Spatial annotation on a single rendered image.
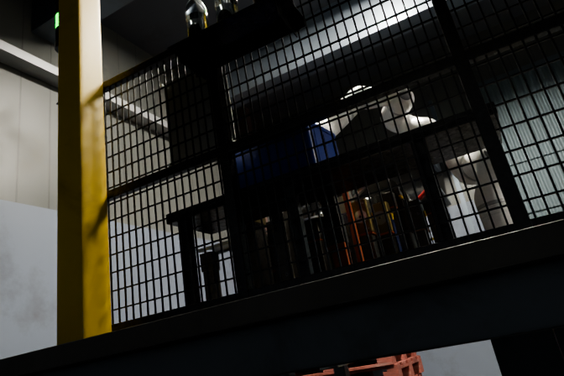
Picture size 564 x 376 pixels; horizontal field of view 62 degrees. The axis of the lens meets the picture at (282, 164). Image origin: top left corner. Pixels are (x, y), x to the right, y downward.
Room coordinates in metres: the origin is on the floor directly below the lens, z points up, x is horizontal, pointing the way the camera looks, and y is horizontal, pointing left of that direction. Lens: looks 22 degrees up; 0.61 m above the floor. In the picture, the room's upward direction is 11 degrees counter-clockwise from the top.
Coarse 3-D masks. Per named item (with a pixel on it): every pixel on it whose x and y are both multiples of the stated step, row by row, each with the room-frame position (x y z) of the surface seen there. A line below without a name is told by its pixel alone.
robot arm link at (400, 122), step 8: (384, 112) 1.74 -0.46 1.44; (384, 120) 1.78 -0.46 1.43; (392, 120) 1.75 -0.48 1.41; (400, 120) 1.75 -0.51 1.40; (408, 120) 1.76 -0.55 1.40; (416, 120) 1.74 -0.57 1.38; (424, 120) 1.72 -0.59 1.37; (432, 120) 1.72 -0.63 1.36; (392, 128) 1.80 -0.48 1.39; (400, 128) 1.78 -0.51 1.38; (448, 160) 1.79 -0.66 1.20; (456, 176) 1.84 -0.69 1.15; (464, 176) 1.80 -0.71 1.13; (472, 184) 1.83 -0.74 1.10
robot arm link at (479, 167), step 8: (464, 160) 1.76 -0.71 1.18; (472, 160) 1.70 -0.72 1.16; (488, 160) 1.66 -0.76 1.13; (464, 168) 1.77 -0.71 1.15; (472, 168) 1.72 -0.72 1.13; (480, 168) 1.68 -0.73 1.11; (488, 168) 1.68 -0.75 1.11; (472, 176) 1.77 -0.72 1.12; (480, 176) 1.70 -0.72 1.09; (488, 176) 1.70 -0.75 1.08; (480, 184) 1.72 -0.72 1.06; (496, 184) 1.71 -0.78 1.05; (480, 192) 1.74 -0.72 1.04; (488, 192) 1.72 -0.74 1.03; (480, 200) 1.75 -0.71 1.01; (488, 200) 1.72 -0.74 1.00; (496, 200) 1.72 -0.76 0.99; (480, 208) 1.76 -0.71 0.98
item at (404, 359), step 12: (372, 360) 4.49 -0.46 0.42; (384, 360) 3.78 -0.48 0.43; (396, 360) 4.05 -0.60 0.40; (408, 360) 4.03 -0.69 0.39; (420, 360) 4.36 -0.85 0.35; (300, 372) 4.43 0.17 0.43; (312, 372) 4.40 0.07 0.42; (324, 372) 4.00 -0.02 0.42; (360, 372) 3.89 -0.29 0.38; (372, 372) 4.56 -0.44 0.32; (384, 372) 3.81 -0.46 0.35; (396, 372) 3.77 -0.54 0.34; (408, 372) 4.04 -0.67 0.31; (420, 372) 4.30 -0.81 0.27
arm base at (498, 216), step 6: (492, 204) 1.72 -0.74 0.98; (498, 204) 1.72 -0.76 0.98; (504, 204) 1.72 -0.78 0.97; (480, 210) 1.76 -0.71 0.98; (498, 210) 1.72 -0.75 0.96; (504, 210) 1.72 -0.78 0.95; (480, 216) 1.78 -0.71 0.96; (486, 216) 1.74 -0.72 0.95; (492, 216) 1.73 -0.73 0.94; (498, 216) 1.72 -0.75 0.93; (486, 222) 1.75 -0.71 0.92; (498, 222) 1.72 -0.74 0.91; (504, 222) 1.71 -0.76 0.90; (510, 222) 1.72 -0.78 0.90; (486, 228) 1.77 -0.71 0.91
